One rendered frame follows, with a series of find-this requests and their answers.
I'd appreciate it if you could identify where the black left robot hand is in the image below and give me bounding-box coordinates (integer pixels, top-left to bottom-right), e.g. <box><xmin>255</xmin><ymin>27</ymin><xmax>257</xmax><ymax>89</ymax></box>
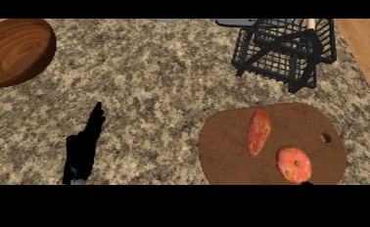
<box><xmin>61</xmin><ymin>101</ymin><xmax>107</xmax><ymax>185</ymax></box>

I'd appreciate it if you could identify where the brown round cutting board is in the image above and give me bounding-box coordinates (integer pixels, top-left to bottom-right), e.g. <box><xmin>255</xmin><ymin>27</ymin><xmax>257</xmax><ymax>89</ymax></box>
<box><xmin>199</xmin><ymin>102</ymin><xmax>348</xmax><ymax>186</ymax></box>

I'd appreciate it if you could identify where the orange sweet potato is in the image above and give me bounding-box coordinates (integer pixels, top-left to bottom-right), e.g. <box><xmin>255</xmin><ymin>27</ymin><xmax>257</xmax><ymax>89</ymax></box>
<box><xmin>248</xmin><ymin>108</ymin><xmax>273</xmax><ymax>159</ymax></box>

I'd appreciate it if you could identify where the brown wooden bowl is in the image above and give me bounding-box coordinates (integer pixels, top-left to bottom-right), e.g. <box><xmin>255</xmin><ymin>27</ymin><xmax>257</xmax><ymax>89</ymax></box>
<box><xmin>0</xmin><ymin>19</ymin><xmax>58</xmax><ymax>88</ymax></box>

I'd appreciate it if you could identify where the grey flat object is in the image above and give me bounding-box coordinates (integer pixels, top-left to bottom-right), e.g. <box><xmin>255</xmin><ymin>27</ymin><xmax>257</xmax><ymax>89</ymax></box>
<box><xmin>215</xmin><ymin>19</ymin><xmax>295</xmax><ymax>28</ymax></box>

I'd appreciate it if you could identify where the black wire tiered basket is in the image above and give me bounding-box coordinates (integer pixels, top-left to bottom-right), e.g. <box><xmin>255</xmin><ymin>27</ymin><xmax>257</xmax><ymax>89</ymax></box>
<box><xmin>232</xmin><ymin>19</ymin><xmax>340</xmax><ymax>94</ymax></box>

